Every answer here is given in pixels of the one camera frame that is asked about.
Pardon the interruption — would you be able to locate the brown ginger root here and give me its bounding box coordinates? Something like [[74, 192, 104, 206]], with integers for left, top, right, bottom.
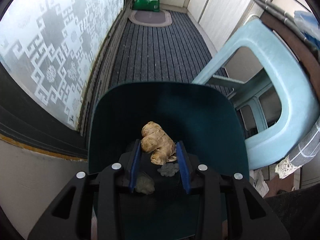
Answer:
[[141, 121, 177, 165]]

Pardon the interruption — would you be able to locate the tan crumpled trash piece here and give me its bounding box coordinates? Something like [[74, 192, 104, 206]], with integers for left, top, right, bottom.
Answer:
[[135, 172, 155, 194]]

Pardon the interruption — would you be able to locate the grey crumpled trash piece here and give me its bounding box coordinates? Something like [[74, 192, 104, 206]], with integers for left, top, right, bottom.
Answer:
[[157, 163, 179, 177]]

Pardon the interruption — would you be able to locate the dark teal trash bin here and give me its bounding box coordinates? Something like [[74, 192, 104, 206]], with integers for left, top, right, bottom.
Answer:
[[87, 81, 250, 240]]

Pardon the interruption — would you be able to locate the dark striped floor mat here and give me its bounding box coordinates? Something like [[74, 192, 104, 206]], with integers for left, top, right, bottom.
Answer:
[[106, 10, 232, 98]]

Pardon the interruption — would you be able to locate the grey checked tablecloth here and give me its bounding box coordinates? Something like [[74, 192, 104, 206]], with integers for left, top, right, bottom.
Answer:
[[275, 119, 319, 179]]

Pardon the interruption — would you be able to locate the light blue plastic stool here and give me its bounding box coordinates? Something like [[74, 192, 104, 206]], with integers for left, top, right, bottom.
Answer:
[[193, 19, 319, 170]]

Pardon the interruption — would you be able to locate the grey oval floor mat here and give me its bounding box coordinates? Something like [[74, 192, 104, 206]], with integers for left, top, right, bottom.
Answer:
[[129, 10, 172, 28]]

